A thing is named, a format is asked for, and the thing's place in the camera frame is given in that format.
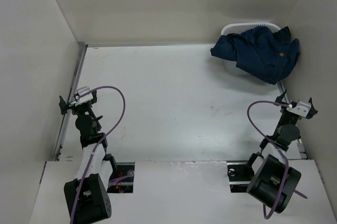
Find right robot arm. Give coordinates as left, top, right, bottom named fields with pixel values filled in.
left=244, top=92, right=318, bottom=220

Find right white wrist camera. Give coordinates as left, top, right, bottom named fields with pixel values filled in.
left=286, top=100, right=312, bottom=118

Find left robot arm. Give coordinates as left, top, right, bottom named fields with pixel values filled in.
left=59, top=92, right=118, bottom=223

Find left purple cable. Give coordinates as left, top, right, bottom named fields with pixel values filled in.
left=69, top=85, right=126, bottom=224

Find white plastic laundry basket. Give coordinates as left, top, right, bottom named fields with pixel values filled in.
left=220, top=22, right=282, bottom=76

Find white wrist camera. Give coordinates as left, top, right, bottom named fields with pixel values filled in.
left=286, top=100, right=312, bottom=118
left=71, top=86, right=97, bottom=106

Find purple cable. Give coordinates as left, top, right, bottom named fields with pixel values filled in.
left=246, top=100, right=308, bottom=220
left=69, top=85, right=126, bottom=224

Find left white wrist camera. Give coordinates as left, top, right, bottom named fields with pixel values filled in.
left=71, top=86, right=97, bottom=106

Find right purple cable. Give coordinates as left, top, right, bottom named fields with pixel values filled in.
left=246, top=100, right=308, bottom=220

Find dark blue denim trousers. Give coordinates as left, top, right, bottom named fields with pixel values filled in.
left=210, top=26, right=300, bottom=85

